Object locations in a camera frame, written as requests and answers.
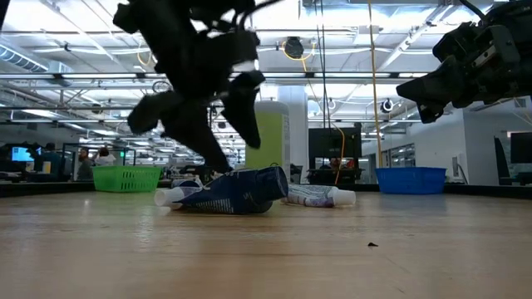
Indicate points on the person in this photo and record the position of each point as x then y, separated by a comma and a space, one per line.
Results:
50, 160
85, 164
104, 157

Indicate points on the long ceiling light strip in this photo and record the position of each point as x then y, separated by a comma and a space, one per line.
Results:
104, 76

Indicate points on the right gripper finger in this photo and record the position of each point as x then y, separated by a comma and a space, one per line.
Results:
432, 87
430, 112

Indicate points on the green plastic basket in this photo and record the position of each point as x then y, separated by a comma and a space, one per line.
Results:
124, 178

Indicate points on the black desk monitor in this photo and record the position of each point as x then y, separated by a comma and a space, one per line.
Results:
521, 147

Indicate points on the white building column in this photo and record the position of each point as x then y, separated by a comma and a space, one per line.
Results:
298, 124

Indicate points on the dark blue squeeze tube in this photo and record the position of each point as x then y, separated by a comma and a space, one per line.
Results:
237, 191

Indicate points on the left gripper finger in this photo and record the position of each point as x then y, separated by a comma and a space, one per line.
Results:
245, 108
195, 133

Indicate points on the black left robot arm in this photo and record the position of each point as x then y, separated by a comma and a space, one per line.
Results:
174, 25

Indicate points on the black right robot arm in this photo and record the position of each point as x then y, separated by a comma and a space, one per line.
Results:
511, 12

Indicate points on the disinfecting wipes canister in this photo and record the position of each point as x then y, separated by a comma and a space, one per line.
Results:
270, 137

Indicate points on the black monitor cart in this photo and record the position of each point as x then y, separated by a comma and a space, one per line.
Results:
332, 143

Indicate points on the blue plastic basket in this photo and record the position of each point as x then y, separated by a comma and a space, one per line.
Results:
411, 180

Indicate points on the lit blue computer monitor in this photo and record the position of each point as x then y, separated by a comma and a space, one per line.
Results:
21, 154

